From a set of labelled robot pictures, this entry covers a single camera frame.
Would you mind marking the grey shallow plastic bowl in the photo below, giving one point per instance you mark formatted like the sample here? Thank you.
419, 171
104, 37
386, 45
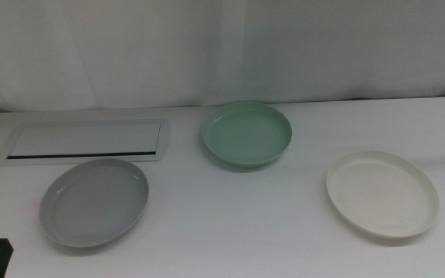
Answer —
91, 204

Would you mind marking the green shallow plastic bowl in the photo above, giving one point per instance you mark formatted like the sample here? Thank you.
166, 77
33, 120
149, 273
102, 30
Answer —
245, 135

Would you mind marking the white shallow plastic bowl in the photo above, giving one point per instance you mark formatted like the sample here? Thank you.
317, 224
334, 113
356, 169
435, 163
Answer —
381, 195

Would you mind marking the white cloth backdrop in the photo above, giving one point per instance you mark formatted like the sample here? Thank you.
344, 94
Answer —
130, 46

